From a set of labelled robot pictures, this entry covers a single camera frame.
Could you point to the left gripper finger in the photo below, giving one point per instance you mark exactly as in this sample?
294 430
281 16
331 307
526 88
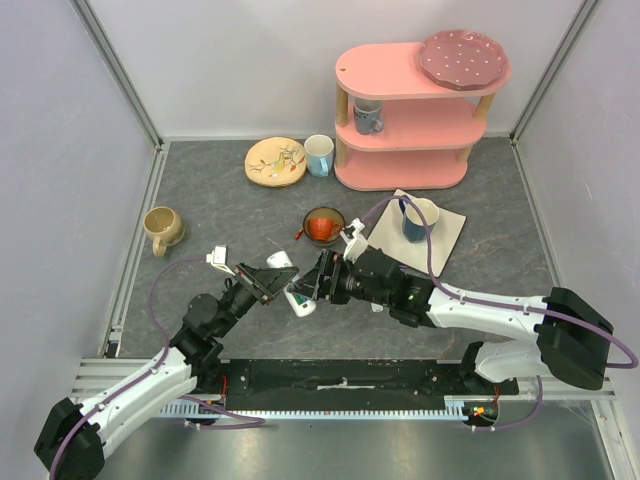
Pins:
275 290
273 274

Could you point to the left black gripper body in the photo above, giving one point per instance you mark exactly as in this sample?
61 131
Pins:
257 285

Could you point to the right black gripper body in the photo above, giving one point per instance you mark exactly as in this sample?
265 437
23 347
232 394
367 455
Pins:
326 276

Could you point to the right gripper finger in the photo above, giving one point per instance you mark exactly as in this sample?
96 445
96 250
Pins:
305 291
309 280

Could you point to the white remote control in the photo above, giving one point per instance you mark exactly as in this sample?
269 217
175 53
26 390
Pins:
281 259

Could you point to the green battery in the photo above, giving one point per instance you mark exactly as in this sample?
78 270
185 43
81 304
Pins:
301 301

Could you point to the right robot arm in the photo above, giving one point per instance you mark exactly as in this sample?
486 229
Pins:
559 334

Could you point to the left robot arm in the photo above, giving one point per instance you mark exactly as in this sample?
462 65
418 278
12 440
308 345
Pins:
77 438

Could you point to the orange cup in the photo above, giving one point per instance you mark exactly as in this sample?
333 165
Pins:
322 229

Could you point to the white square plate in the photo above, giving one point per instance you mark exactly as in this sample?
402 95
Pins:
387 236

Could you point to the dark blue mug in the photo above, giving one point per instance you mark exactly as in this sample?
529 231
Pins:
417 213

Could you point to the beige ceramic mug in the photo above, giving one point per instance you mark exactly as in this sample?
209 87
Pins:
164 227

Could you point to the yellow floral plate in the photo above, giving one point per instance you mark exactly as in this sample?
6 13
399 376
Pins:
275 162

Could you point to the light blue mug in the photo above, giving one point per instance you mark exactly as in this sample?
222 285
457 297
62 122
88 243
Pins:
319 151

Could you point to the grey mug on shelf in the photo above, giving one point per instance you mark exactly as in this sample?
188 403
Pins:
367 116

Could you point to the pink three-tier shelf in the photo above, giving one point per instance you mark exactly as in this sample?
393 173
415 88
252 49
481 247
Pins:
429 131

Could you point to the pink polka dot plate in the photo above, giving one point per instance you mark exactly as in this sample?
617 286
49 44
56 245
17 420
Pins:
462 60

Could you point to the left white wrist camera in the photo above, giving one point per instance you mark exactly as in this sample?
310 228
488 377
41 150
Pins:
217 258

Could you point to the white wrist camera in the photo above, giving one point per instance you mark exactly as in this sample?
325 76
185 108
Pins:
217 258
356 243

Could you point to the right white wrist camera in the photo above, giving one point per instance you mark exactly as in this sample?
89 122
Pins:
356 243

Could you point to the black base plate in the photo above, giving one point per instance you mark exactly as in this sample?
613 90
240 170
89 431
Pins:
343 385

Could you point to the white cable duct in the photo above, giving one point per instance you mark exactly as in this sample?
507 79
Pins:
453 410

